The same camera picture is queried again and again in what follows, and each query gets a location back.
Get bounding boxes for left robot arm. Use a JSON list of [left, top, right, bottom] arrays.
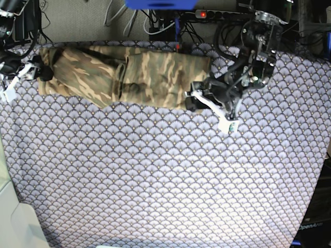
[[185, 1, 294, 133]]

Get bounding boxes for white plastic bin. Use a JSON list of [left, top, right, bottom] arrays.
[[0, 139, 50, 248]]

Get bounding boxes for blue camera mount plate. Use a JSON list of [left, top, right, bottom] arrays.
[[125, 0, 198, 10]]

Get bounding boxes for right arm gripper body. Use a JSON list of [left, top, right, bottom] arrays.
[[1, 61, 41, 102]]

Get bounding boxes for camouflage T-shirt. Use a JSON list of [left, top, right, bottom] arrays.
[[38, 45, 211, 109]]

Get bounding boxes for black OpenArm box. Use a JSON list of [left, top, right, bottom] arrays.
[[291, 157, 330, 247]]

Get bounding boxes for black power strip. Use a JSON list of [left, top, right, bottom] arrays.
[[193, 9, 250, 21]]

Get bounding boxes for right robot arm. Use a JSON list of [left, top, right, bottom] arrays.
[[1, 1, 53, 103]]

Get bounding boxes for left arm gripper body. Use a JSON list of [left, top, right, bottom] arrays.
[[184, 77, 242, 133]]

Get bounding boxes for purple fan-pattern tablecloth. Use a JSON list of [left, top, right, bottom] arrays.
[[1, 53, 330, 247]]

